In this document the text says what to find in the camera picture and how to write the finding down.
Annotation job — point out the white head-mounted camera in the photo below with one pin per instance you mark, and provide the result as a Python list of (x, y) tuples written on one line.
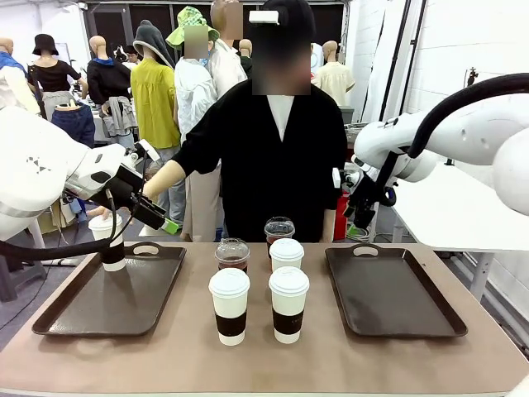
[(264, 17)]

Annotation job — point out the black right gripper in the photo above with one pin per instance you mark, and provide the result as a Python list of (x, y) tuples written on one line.
[(365, 198)]

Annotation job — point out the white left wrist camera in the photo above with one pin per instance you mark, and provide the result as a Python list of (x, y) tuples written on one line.
[(146, 149)]

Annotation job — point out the blue jeans mannequin torso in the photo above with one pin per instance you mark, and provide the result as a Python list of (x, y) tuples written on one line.
[(74, 122)]

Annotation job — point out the person's left forearm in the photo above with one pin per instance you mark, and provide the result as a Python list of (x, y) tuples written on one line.
[(328, 225)]

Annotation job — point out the dark grey stool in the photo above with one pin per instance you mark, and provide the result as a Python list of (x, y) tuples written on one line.
[(16, 281)]

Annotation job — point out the figure in white shirt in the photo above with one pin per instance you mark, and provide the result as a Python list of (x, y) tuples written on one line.
[(225, 68)]

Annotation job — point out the grey metal cart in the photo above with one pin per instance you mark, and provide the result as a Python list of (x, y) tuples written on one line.
[(351, 132)]

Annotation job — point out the white side table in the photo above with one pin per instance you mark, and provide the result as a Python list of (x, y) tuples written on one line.
[(446, 215)]

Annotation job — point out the mannequin in yellow blouse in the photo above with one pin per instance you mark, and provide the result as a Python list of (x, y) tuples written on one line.
[(153, 103)]

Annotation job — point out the dark brown plastic tray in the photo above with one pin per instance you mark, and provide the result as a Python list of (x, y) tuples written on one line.
[(388, 297), (103, 306)]

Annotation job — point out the mannequin in cream shirt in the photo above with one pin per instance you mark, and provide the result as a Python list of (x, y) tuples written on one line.
[(335, 80)]

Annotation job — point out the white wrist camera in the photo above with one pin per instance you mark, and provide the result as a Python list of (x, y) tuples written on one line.
[(336, 178), (146, 149)]

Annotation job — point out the mannequin in blue white top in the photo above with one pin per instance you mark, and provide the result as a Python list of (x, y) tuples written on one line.
[(10, 87)]

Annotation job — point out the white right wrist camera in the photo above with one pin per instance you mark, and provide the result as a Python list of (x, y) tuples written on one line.
[(336, 178)]

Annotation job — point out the black camera tripod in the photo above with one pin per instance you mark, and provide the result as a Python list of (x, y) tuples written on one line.
[(473, 76)]

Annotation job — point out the red fire extinguisher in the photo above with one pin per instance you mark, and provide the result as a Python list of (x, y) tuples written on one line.
[(339, 219)]

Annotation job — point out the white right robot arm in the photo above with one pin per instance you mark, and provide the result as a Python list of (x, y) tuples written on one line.
[(467, 136)]

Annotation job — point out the mannequin with black hat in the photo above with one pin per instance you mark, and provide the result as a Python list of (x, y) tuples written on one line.
[(49, 76)]

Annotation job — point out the mannequin in black jacket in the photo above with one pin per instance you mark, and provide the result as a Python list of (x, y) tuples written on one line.
[(103, 80)]

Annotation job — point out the person's right hand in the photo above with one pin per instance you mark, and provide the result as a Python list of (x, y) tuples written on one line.
[(100, 212)]

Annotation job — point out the figure with green hat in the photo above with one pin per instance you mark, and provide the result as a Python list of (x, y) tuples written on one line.
[(192, 95)]

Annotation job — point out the person's right forearm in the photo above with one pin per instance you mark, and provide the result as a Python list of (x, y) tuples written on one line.
[(165, 180)]

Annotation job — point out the person in black cardigan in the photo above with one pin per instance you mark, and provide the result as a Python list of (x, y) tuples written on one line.
[(256, 165)]

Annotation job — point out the clear plastic iced coffee cup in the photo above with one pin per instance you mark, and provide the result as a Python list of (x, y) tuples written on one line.
[(231, 250), (279, 227)]

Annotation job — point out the mannequin in dark green top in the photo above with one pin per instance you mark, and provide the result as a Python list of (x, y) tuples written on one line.
[(246, 62)]

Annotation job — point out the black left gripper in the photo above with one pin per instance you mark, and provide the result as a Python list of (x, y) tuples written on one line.
[(124, 188)]

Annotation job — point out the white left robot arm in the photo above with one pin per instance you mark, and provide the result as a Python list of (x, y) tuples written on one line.
[(33, 165)]

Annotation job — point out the white paper coffee cup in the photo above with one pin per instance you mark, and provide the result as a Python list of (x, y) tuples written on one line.
[(288, 297), (286, 256), (229, 297), (101, 233)]

